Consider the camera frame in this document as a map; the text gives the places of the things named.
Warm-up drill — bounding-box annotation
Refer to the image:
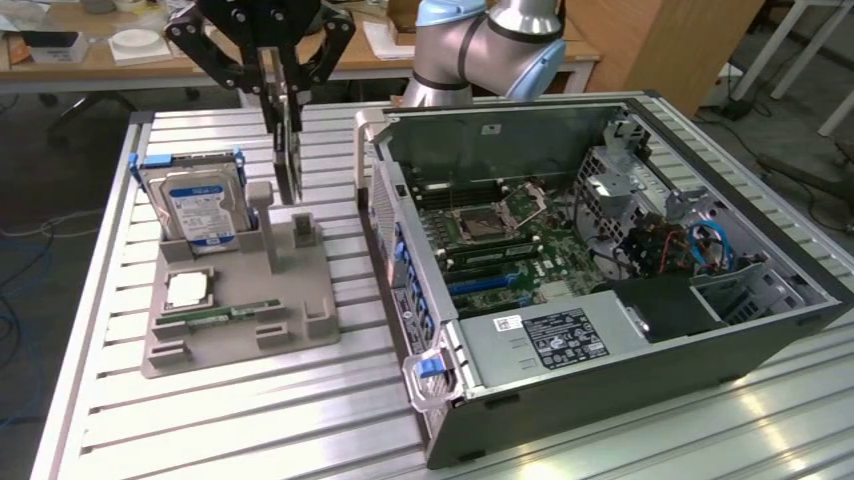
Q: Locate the black open PC case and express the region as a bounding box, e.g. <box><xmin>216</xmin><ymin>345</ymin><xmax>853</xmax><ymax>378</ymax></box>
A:
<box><xmin>352</xmin><ymin>92</ymin><xmax>843</xmax><ymax>471</ymax></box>

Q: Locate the green motherboard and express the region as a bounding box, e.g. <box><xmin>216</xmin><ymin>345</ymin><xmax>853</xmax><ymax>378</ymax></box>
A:
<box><xmin>404</xmin><ymin>167</ymin><xmax>606</xmax><ymax>321</ymax></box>

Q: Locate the metal disk bay cage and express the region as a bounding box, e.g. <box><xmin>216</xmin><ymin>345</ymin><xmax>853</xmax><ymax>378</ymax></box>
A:
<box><xmin>571</xmin><ymin>144</ymin><xmax>679</xmax><ymax>251</ymax></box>

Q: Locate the hard drive with blue label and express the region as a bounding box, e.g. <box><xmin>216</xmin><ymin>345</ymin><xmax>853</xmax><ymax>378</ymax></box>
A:
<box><xmin>126</xmin><ymin>147</ymin><xmax>247</xmax><ymax>256</ymax></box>

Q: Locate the grey power supply unit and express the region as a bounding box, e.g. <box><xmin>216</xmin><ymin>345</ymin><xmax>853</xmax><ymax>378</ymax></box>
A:
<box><xmin>458</xmin><ymin>289</ymin><xmax>653</xmax><ymax>390</ymax></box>

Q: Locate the black GPU graphics card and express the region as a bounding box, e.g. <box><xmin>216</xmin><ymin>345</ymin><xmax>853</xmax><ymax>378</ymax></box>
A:
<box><xmin>255</xmin><ymin>46</ymin><xmax>307</xmax><ymax>207</ymax></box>

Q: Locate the white box black top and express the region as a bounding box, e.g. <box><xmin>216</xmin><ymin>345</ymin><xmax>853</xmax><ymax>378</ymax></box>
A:
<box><xmin>18</xmin><ymin>30</ymin><xmax>92</xmax><ymax>65</ymax></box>

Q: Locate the green RAM stick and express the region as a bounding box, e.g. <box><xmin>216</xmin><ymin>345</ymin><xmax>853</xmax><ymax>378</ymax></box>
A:
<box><xmin>159</xmin><ymin>298</ymin><xmax>282</xmax><ymax>326</ymax></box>

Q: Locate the red wire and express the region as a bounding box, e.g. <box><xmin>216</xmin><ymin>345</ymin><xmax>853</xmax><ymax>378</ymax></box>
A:
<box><xmin>657</xmin><ymin>227</ymin><xmax>689</xmax><ymax>275</ymax></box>

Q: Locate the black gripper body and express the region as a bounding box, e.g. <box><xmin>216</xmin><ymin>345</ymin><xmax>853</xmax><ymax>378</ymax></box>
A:
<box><xmin>196</xmin><ymin>0</ymin><xmax>322</xmax><ymax>52</ymax></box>

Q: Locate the grey printed parts rack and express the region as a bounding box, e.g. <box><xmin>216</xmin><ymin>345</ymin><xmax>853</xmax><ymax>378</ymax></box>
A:
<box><xmin>140</xmin><ymin>182</ymin><xmax>346</xmax><ymax>380</ymax></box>

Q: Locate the black office chair base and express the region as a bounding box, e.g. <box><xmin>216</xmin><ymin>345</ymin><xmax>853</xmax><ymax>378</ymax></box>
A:
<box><xmin>39</xmin><ymin>89</ymin><xmax>206</xmax><ymax>149</ymax></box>

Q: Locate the CPU socket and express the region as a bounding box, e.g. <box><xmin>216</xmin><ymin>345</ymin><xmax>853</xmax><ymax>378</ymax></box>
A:
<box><xmin>453</xmin><ymin>205</ymin><xmax>513</xmax><ymax>246</ymax></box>

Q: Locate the metal optical drive bay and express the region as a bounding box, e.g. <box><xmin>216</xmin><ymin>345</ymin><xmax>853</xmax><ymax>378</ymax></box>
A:
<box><xmin>690</xmin><ymin>259</ymin><xmax>809</xmax><ymax>326</ymax></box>

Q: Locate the wooden desk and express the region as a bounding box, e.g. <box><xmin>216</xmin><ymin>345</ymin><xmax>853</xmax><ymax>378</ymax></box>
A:
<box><xmin>0</xmin><ymin>0</ymin><xmax>602</xmax><ymax>96</ymax></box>

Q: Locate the white round holder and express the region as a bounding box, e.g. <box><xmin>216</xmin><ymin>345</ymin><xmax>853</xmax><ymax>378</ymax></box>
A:
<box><xmin>108</xmin><ymin>28</ymin><xmax>175</xmax><ymax>66</ymax></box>

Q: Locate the white table frame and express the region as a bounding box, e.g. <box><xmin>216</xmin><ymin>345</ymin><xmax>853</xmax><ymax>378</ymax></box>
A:
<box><xmin>730</xmin><ymin>0</ymin><xmax>854</xmax><ymax>137</ymax></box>

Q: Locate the silver CPU chip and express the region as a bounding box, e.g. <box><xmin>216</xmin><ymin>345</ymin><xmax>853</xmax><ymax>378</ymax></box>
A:
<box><xmin>166</xmin><ymin>273</ymin><xmax>212</xmax><ymax>307</ymax></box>

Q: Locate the white paper stack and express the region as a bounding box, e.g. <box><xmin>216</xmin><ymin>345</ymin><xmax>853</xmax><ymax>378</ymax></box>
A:
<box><xmin>362</xmin><ymin>19</ymin><xmax>419</xmax><ymax>61</ymax></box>

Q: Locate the blue expansion slot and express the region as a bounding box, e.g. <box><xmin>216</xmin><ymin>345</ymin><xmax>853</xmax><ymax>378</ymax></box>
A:
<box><xmin>447</xmin><ymin>272</ymin><xmax>530</xmax><ymax>297</ymax></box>

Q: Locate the blue wire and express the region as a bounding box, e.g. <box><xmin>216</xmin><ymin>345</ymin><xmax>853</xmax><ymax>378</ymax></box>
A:
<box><xmin>686</xmin><ymin>222</ymin><xmax>737</xmax><ymax>274</ymax></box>

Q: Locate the white floor cable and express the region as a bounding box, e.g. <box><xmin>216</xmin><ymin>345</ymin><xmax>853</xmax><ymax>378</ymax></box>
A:
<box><xmin>0</xmin><ymin>207</ymin><xmax>102</xmax><ymax>240</ymax></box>

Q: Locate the brown cardboard box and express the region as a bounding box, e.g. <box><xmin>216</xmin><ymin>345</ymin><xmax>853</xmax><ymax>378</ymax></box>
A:
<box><xmin>386</xmin><ymin>0</ymin><xmax>423</xmax><ymax>34</ymax></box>

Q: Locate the wooden cabinet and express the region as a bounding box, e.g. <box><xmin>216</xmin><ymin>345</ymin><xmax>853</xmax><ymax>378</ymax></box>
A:
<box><xmin>566</xmin><ymin>0</ymin><xmax>769</xmax><ymax>117</ymax></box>

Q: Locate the black expansion slot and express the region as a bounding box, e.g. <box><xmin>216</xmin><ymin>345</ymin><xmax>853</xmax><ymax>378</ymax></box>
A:
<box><xmin>443</xmin><ymin>259</ymin><xmax>535</xmax><ymax>284</ymax></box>

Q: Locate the blue case release latch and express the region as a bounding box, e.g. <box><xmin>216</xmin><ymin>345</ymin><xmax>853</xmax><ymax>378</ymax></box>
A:
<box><xmin>414</xmin><ymin>349</ymin><xmax>445</xmax><ymax>382</ymax></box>

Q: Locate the black power adapter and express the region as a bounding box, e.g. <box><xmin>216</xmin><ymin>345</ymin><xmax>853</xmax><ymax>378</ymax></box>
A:
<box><xmin>719</xmin><ymin>99</ymin><xmax>759</xmax><ymax>122</ymax></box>

